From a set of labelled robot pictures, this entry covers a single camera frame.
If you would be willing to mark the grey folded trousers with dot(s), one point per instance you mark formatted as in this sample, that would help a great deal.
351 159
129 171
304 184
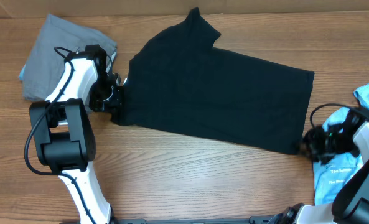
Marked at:
44 67

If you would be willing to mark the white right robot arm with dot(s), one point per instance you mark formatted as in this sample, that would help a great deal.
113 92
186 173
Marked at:
351 205

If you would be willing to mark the black t-shirt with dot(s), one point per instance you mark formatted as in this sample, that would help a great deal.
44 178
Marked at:
180 83

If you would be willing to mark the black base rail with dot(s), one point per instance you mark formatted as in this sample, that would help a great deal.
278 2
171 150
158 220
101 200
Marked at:
250 220

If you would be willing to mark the light blue cloth under trousers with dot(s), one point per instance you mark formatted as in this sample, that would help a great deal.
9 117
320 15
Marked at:
21 74

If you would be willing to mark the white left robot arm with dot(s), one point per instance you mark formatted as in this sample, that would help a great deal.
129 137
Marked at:
61 142

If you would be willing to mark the light blue t-shirt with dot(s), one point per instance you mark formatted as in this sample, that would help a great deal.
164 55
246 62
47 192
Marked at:
329 178

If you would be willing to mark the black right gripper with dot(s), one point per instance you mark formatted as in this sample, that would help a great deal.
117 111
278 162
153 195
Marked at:
310 144

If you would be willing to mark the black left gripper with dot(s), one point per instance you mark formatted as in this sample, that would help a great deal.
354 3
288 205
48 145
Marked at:
113 106

